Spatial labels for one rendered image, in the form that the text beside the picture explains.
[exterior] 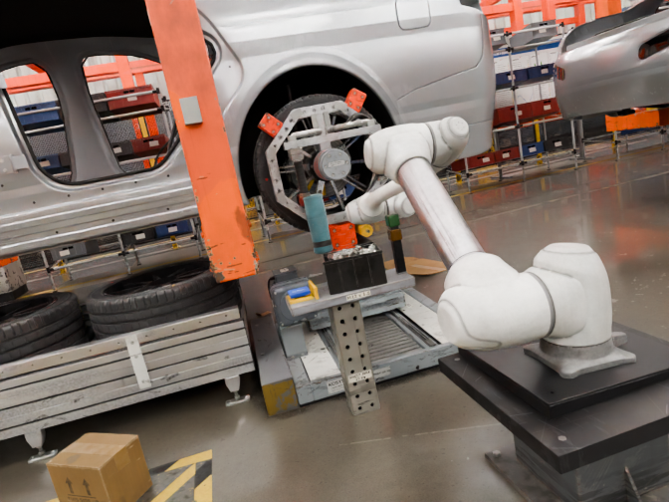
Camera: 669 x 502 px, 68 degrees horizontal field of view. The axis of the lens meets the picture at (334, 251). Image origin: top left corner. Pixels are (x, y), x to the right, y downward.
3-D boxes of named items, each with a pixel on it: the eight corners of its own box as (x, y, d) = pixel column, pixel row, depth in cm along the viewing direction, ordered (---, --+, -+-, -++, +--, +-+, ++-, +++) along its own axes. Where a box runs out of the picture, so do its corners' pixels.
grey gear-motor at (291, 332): (311, 323, 253) (297, 257, 246) (328, 352, 212) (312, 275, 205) (277, 332, 250) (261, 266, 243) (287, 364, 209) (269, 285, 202)
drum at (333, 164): (343, 176, 234) (337, 146, 232) (354, 177, 214) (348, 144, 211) (315, 182, 232) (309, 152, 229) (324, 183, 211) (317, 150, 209)
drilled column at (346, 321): (372, 395, 185) (351, 290, 176) (380, 408, 175) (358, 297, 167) (346, 403, 183) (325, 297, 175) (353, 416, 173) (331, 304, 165)
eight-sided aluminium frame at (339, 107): (390, 209, 242) (370, 96, 231) (395, 210, 235) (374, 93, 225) (282, 234, 232) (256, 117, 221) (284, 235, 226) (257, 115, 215)
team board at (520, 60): (572, 159, 799) (559, 33, 760) (595, 158, 751) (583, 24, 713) (490, 178, 769) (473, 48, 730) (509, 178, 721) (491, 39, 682)
